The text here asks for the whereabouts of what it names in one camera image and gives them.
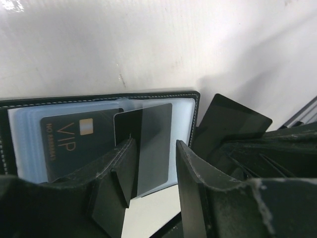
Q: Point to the black leather card holder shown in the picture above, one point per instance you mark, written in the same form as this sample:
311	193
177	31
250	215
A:
21	143

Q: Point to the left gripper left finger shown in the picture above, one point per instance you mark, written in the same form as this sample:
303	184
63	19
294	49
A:
88	203

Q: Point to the aluminium rail frame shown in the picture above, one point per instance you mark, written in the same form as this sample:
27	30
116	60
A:
306	115

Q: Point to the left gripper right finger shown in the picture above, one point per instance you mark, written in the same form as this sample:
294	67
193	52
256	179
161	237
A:
215	205

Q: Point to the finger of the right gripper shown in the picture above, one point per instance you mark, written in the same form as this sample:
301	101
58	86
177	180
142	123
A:
284	153

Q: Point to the black VIP credit card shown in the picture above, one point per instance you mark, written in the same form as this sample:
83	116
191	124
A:
74	140

